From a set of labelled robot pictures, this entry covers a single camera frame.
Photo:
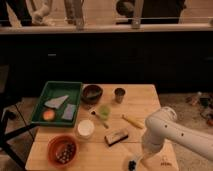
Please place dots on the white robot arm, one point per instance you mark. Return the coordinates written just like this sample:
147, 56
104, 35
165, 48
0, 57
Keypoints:
162, 124

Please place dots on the white round lid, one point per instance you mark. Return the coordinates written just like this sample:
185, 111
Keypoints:
85, 128

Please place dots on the dark brown bowl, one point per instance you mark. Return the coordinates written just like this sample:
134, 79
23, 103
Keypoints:
91, 94

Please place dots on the grey triangular cloth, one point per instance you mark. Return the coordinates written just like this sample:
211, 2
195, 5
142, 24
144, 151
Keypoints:
56, 102

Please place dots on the white handled dish brush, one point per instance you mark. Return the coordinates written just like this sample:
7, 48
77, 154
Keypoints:
134, 162

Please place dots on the yellow wooden stick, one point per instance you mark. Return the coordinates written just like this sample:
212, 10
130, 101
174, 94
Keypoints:
133, 121

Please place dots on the orange bowl with beads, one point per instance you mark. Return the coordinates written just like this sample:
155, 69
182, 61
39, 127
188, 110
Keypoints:
62, 151

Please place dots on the black block eraser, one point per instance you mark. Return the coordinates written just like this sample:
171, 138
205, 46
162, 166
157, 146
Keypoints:
116, 137

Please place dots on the grey rectangular sponge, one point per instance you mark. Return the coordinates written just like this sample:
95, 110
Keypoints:
69, 112

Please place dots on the orange round fruit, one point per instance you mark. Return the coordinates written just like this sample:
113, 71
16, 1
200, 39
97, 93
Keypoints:
49, 115

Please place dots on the green plastic tray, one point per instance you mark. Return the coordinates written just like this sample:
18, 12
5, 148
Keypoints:
54, 89

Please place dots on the small metal cup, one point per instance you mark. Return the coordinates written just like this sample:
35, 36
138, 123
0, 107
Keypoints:
119, 94

